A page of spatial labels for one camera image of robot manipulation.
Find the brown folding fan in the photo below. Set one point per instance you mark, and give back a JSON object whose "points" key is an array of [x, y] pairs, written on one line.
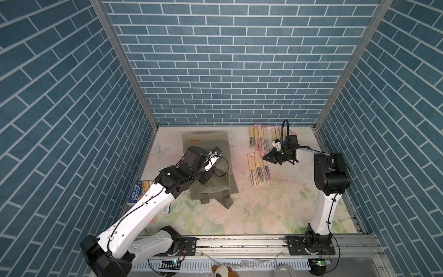
{"points": [[260, 139]]}

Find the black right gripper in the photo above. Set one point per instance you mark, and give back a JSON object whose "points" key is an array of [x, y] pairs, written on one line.
{"points": [[272, 156]]}

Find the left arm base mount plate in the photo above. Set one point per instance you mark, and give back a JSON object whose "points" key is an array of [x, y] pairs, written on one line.
{"points": [[185, 247]]}

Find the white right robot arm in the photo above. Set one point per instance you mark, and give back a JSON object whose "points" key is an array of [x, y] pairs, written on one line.
{"points": [[331, 178]]}

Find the olive green canvas tote bag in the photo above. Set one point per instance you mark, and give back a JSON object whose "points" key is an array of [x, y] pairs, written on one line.
{"points": [[219, 183]]}

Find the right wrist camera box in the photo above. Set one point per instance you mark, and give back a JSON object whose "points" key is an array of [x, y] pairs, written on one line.
{"points": [[277, 144]]}

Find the black patterned bamboo folding fan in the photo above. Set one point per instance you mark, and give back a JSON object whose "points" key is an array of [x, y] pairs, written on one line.
{"points": [[251, 138]]}

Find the purple folding fan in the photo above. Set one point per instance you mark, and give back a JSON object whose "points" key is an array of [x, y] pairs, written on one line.
{"points": [[278, 134]]}

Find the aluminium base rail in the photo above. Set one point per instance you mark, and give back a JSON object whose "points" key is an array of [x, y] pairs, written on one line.
{"points": [[270, 247]]}

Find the second-row bamboo folding fan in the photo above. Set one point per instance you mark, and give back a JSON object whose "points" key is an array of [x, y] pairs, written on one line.
{"points": [[259, 169]]}

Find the white blue small box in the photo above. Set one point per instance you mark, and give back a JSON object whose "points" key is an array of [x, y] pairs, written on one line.
{"points": [[166, 210]]}

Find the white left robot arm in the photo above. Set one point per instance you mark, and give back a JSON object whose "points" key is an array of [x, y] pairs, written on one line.
{"points": [[113, 252]]}

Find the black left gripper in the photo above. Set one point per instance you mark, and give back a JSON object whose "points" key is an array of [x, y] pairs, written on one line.
{"points": [[206, 176]]}

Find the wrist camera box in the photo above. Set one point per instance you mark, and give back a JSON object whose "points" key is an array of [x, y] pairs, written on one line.
{"points": [[212, 157], [277, 144]]}

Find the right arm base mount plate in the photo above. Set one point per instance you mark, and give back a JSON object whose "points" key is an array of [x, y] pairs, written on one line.
{"points": [[313, 246]]}

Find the pink folding fan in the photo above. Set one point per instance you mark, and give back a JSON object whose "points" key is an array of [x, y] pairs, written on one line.
{"points": [[256, 137]]}

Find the blue illustrated book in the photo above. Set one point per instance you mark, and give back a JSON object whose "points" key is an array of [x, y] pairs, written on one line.
{"points": [[139, 190]]}

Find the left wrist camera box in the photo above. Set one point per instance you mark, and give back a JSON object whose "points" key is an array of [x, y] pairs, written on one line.
{"points": [[212, 157]]}

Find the brown plush toy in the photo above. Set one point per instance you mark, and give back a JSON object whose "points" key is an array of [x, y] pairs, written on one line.
{"points": [[223, 271]]}

